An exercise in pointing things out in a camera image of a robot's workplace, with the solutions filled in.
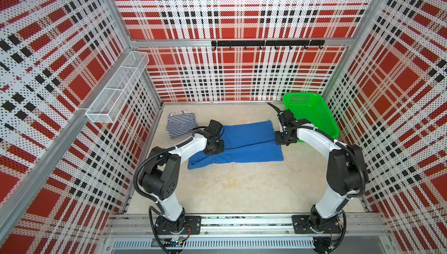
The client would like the blue white striped tank top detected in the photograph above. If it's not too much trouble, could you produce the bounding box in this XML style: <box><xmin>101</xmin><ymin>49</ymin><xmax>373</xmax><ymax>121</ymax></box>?
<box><xmin>166</xmin><ymin>110</ymin><xmax>197</xmax><ymax>139</ymax></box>

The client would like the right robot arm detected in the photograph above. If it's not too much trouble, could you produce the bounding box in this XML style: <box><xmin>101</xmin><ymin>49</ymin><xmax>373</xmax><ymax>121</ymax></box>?
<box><xmin>271</xmin><ymin>105</ymin><xmax>369</xmax><ymax>223</ymax></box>

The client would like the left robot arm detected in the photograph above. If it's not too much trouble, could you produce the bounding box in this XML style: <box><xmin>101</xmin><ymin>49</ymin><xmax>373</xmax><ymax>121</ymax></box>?
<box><xmin>133</xmin><ymin>120</ymin><xmax>225</xmax><ymax>225</ymax></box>

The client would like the green plastic basket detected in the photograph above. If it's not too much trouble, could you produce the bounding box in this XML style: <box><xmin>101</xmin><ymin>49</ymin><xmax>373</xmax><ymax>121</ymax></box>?
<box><xmin>282</xmin><ymin>92</ymin><xmax>340</xmax><ymax>139</ymax></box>

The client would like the black hook rail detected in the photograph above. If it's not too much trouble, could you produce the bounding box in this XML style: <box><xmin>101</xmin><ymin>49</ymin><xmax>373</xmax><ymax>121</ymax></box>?
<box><xmin>211</xmin><ymin>39</ymin><xmax>325</xmax><ymax>48</ymax></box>

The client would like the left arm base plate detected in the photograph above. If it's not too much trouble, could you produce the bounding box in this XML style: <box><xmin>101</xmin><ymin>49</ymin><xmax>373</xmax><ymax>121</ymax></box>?
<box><xmin>155</xmin><ymin>215</ymin><xmax>201</xmax><ymax>235</ymax></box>

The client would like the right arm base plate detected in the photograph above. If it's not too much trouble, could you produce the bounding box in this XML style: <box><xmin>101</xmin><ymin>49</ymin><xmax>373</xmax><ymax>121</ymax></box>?
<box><xmin>292</xmin><ymin>214</ymin><xmax>342</xmax><ymax>234</ymax></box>

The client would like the white wire mesh shelf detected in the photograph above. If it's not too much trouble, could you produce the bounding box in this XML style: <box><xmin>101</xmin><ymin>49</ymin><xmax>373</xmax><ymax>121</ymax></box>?
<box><xmin>86</xmin><ymin>51</ymin><xmax>149</xmax><ymax>124</ymax></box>

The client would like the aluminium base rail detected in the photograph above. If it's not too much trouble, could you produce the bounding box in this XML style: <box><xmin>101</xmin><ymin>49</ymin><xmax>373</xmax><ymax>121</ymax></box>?
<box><xmin>100</xmin><ymin>213</ymin><xmax>397</xmax><ymax>254</ymax></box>

